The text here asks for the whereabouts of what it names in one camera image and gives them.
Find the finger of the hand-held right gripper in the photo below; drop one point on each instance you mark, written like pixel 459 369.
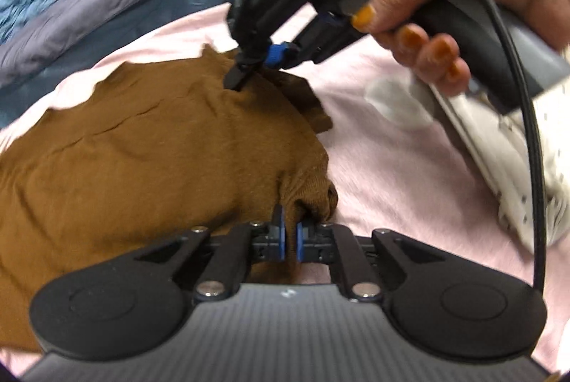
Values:
pixel 242 72
pixel 311 37

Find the brown knit garment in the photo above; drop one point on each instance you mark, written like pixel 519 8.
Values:
pixel 156 150

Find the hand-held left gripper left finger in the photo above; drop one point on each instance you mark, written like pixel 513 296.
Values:
pixel 279 230

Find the pink polka dot bedsheet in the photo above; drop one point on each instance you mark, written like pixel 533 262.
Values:
pixel 378 168

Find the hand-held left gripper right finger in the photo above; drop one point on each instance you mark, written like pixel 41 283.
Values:
pixel 299 240

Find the white dotted garment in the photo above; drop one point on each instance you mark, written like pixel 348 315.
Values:
pixel 503 150

